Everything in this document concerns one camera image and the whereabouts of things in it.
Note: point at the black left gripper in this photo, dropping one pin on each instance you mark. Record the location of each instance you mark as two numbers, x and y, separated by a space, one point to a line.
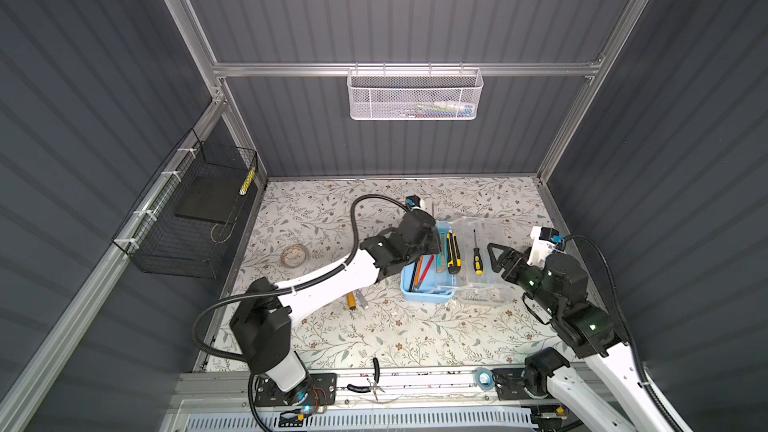
432 244

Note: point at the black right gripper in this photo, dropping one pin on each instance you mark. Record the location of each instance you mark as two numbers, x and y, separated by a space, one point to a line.
516 257

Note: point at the red hex key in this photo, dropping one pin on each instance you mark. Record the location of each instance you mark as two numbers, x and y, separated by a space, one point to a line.
424 267

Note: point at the red handled screwdriver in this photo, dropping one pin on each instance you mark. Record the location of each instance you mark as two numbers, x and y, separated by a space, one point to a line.
477 257

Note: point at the teal utility knife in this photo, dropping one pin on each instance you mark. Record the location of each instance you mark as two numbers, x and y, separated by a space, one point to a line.
443 256

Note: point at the light blue plastic tool box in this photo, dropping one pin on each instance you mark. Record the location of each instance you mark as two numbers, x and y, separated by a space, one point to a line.
436 288

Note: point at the yellow black utility knife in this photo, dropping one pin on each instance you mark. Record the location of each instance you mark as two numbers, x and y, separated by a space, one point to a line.
453 258

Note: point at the orange hex key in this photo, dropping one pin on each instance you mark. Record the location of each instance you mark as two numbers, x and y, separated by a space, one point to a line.
416 274

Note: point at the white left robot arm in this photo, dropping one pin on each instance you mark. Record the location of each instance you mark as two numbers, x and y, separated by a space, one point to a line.
267 312

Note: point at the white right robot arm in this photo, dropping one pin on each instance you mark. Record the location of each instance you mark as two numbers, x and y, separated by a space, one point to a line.
607 347

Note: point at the blue tape roll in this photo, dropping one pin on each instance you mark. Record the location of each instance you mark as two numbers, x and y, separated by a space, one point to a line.
483 378

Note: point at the brown tape roll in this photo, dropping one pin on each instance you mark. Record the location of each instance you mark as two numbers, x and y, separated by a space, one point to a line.
294 256

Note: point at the yellow marker in basket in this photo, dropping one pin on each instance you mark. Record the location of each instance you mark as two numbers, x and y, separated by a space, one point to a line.
243 190

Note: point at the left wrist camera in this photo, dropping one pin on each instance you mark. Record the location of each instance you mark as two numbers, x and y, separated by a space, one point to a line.
414 202

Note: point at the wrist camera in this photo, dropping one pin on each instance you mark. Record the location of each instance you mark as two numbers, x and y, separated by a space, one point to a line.
414 202
545 241

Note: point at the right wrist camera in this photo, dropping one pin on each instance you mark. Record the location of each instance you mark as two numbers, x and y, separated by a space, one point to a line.
545 241

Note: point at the white wire wall basket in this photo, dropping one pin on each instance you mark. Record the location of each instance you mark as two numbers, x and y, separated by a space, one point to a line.
414 93

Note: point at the black handled pliers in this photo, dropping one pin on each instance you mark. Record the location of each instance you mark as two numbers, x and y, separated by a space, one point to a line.
372 386

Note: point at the black wire wall basket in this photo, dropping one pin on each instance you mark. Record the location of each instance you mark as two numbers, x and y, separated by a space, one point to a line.
189 217

